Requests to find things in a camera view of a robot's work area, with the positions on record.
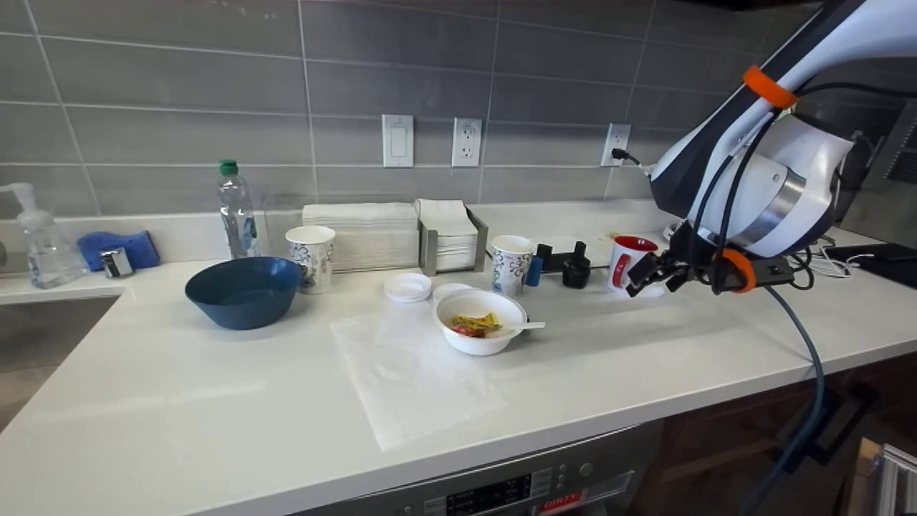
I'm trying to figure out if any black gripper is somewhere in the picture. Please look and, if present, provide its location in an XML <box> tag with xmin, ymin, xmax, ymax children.
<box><xmin>626</xmin><ymin>221</ymin><xmax>722</xmax><ymax>297</ymax></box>

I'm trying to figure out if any small black bottle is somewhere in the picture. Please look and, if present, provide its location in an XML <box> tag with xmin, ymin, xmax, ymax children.
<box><xmin>560</xmin><ymin>237</ymin><xmax>593</xmax><ymax>291</ymax></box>

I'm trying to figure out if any small blue cylinder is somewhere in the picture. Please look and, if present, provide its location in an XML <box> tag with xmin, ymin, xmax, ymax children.
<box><xmin>524</xmin><ymin>240</ymin><xmax>555</xmax><ymax>290</ymax></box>

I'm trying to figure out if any white bowl with food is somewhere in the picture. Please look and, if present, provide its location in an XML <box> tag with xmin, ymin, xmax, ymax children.
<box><xmin>434</xmin><ymin>287</ymin><xmax>547</xmax><ymax>357</ymax></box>

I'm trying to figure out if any black tablet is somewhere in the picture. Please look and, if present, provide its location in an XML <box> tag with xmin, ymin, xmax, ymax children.
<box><xmin>826</xmin><ymin>240</ymin><xmax>917</xmax><ymax>291</ymax></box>

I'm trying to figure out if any metal napkin holder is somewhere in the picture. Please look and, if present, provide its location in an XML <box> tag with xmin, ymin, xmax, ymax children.
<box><xmin>416</xmin><ymin>198</ymin><xmax>491</xmax><ymax>277</ymax></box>

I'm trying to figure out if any dishwasher control panel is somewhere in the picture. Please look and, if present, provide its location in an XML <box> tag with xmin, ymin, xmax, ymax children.
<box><xmin>295</xmin><ymin>417</ymin><xmax>670</xmax><ymax>516</ymax></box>

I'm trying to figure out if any blue bowl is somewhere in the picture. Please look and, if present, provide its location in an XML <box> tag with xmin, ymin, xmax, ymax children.
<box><xmin>184</xmin><ymin>255</ymin><xmax>309</xmax><ymax>333</ymax></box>

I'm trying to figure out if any clear bottle green cap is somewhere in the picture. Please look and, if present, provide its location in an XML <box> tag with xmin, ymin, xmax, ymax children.
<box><xmin>214</xmin><ymin>156</ymin><xmax>262</xmax><ymax>261</ymax></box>

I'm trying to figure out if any blue sponge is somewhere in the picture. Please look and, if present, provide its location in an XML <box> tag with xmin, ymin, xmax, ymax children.
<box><xmin>75</xmin><ymin>230</ymin><xmax>163</xmax><ymax>274</ymax></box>

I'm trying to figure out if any clear soap dispenser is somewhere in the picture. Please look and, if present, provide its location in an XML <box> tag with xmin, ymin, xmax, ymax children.
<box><xmin>0</xmin><ymin>179</ymin><xmax>78</xmax><ymax>291</ymax></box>

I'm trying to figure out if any black wrist camera orange mount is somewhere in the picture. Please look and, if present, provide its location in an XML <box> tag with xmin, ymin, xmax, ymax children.
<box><xmin>710</xmin><ymin>242</ymin><xmax>802</xmax><ymax>294</ymax></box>

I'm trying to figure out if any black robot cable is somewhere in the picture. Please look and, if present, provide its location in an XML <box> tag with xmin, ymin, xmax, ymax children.
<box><xmin>686</xmin><ymin>78</ymin><xmax>917</xmax><ymax>291</ymax></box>

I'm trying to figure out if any white wall outlet with plug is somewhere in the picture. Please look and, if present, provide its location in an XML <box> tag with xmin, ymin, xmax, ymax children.
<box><xmin>600</xmin><ymin>121</ymin><xmax>633</xmax><ymax>168</ymax></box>

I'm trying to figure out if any teal power cable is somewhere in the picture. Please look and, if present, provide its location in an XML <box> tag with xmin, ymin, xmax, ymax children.
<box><xmin>610</xmin><ymin>146</ymin><xmax>828</xmax><ymax>516</ymax></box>

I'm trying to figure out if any orange cable strap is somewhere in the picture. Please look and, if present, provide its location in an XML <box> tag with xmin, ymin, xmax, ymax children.
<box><xmin>743</xmin><ymin>63</ymin><xmax>799</xmax><ymax>113</ymax></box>

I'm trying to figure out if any white wall switch plate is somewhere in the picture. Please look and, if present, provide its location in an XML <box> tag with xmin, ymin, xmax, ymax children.
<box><xmin>379</xmin><ymin>112</ymin><xmax>416</xmax><ymax>168</ymax></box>

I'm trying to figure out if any white metal cart frame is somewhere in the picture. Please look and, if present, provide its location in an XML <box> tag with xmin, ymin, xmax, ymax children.
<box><xmin>839</xmin><ymin>433</ymin><xmax>917</xmax><ymax>516</ymax></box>

